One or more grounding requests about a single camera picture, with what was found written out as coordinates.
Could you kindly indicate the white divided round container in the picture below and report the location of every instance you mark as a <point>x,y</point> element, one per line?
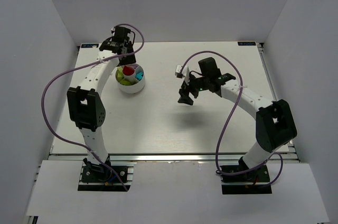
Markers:
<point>136,86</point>

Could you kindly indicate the purple lego brick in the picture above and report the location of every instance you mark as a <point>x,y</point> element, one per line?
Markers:
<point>139,68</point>

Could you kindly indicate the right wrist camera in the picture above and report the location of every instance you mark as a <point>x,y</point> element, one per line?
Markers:
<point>183,72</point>

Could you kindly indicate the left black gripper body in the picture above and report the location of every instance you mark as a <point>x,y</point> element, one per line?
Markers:
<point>128,56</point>

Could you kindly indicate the blue table label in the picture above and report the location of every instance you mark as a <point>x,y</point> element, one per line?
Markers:
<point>89,45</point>
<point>246,43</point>

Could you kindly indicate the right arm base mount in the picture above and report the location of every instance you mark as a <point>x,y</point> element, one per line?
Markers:
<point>254,182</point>

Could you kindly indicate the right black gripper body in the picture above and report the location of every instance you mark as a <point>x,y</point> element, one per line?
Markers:
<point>191,91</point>

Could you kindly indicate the red lego short brick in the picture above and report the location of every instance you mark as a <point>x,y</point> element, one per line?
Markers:
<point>128,70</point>

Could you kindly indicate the cyan lego brick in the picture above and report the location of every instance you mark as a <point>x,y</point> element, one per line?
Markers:
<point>139,76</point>

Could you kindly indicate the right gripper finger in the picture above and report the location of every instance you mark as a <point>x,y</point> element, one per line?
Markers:
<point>185,99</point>
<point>184,89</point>

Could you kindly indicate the light green lego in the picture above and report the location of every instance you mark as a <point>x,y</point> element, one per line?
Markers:
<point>119,74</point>

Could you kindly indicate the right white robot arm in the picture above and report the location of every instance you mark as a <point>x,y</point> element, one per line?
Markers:
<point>249,101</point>

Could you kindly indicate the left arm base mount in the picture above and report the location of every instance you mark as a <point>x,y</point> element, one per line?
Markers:
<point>98,178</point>

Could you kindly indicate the left blue table label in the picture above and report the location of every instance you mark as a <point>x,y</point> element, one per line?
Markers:
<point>89,45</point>

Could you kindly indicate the aluminium table frame rail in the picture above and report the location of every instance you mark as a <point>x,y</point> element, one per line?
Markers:
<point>277,97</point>

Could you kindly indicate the right blue table label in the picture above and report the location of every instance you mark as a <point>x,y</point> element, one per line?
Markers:
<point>246,43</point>

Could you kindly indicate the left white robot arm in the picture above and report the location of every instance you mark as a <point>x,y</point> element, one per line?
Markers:
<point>84,101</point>

